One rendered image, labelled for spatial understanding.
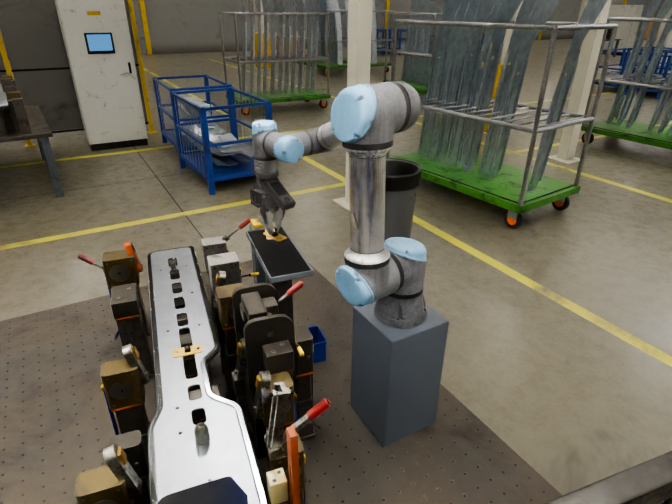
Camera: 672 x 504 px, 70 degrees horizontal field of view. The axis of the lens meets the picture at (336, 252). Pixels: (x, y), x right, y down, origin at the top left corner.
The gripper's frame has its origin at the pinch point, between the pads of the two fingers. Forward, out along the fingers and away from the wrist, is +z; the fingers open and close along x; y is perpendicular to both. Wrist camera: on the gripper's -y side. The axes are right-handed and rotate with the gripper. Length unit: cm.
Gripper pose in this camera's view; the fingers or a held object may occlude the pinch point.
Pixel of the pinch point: (274, 231)
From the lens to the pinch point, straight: 159.4
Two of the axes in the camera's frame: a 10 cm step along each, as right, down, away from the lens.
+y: -7.2, -3.2, 6.2
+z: 0.0, 8.9, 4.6
